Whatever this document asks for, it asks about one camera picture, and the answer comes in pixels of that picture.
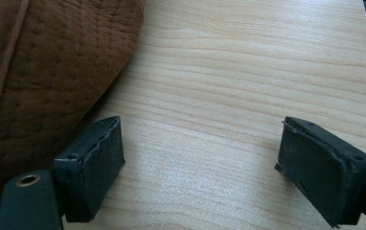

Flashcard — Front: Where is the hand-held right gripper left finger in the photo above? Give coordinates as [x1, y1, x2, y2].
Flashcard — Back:
[53, 115, 126, 223]

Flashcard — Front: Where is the brown quilted cushion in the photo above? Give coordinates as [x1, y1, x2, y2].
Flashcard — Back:
[0, 0, 147, 214]

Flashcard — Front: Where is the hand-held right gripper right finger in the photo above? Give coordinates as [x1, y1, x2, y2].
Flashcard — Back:
[274, 116, 366, 228]

